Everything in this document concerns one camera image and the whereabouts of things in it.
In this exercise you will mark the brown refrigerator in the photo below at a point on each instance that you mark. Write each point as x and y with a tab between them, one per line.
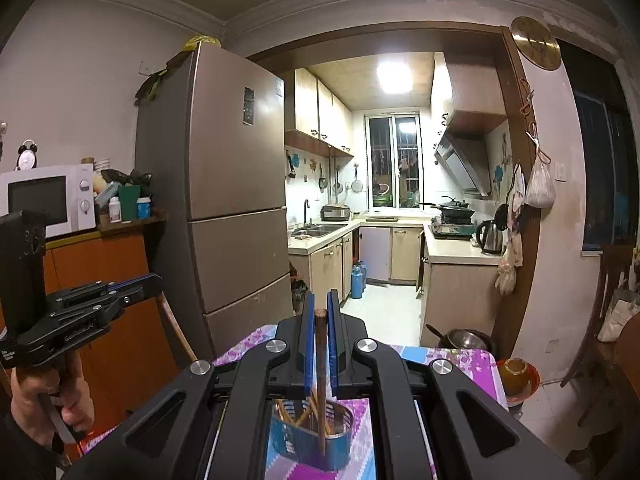
220	160

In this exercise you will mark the person's left hand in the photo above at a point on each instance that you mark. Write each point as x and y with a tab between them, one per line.
30	395

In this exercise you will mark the hanging white cloth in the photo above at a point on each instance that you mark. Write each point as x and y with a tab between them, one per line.
516	195

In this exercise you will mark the yellow bag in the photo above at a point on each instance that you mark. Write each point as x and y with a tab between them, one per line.
200	41

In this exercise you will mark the brown bowl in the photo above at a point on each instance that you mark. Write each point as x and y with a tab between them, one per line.
517	372

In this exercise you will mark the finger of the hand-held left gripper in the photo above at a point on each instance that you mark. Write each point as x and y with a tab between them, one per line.
100	311
135	281

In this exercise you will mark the orange bowl with cup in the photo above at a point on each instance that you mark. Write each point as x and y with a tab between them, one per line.
531	385

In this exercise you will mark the hanging round strainer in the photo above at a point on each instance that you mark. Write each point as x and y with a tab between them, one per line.
356	185

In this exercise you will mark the black kitchen faucet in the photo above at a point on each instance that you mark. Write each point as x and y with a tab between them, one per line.
306	212

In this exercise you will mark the steel range hood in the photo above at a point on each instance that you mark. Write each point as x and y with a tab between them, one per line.
465	162

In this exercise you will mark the ceiling light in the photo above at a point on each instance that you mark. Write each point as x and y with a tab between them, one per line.
394	77

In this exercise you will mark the cabinet above range hood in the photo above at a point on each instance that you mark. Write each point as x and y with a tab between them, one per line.
472	92

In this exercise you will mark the dark wooden sideboard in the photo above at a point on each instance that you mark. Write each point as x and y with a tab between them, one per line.
631	375

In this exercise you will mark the orange wooden cabinet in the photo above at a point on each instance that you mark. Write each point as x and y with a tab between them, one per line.
125	320

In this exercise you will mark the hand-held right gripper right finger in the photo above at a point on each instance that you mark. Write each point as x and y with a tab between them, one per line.
333	350

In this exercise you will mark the wall switch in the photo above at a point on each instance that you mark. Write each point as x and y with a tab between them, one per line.
559	171

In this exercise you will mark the blue water bottle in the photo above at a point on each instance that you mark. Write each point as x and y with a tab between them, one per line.
357	282

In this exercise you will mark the steel electric kettle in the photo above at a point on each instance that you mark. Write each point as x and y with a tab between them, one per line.
491	234

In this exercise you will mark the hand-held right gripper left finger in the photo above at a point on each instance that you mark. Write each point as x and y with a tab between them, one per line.
309	350

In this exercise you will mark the hanging mesh bag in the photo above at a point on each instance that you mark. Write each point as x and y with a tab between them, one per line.
507	267

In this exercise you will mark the person's left forearm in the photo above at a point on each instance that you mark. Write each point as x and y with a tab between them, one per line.
25	452

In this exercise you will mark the dark room window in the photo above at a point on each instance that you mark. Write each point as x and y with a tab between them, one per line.
605	160

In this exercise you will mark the beige kitchen base cabinets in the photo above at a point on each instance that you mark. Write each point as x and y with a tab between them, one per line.
400	255

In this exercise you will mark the green box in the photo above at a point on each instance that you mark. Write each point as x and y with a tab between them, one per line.
129	202

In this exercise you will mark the bunch of wooden chopsticks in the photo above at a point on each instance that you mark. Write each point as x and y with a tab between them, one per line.
287	412

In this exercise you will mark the steel kitchen sink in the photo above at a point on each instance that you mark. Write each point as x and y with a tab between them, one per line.
317	231

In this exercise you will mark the blue slotted utensil holder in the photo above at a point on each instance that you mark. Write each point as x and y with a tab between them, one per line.
300	449

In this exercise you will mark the white bottle red label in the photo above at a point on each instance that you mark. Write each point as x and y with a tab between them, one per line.
115	209

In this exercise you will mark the black wok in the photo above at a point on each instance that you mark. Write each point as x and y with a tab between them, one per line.
452	208

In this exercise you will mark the floral striped tablecloth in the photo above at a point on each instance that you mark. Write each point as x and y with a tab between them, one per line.
475	375

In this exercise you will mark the light blue box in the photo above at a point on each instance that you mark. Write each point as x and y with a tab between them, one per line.
106	195

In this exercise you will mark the dried green leaves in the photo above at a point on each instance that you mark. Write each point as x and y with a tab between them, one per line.
152	82

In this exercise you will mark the blue and white jar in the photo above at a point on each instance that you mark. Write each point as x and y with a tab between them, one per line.
144	208

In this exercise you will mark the white microwave oven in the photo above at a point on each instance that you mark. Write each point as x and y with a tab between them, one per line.
45	200

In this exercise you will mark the blue flower wall sticker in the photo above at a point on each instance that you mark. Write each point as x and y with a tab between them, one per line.
497	174

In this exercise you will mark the white tote bag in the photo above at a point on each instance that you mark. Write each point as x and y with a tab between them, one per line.
620	317

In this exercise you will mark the barred kitchen window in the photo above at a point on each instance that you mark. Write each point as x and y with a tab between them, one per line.
392	160

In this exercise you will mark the brown wooden chopstick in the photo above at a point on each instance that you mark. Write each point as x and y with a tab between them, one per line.
321	360

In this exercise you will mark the wooden chair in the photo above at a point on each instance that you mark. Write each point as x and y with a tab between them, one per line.
600	285

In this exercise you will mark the black twin-bell alarm clock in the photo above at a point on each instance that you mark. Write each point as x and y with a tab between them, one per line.
26	156

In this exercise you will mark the metal pot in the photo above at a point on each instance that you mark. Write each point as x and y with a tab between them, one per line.
465	340

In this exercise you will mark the gas stove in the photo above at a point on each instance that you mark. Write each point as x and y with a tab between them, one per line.
452	229

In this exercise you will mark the hanging white plastic bag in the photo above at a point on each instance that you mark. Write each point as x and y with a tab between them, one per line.
540	185

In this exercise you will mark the gold wall clock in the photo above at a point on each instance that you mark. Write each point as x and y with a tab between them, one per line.
536	42

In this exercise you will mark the rice cooker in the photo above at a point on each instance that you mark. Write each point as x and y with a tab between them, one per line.
335	212

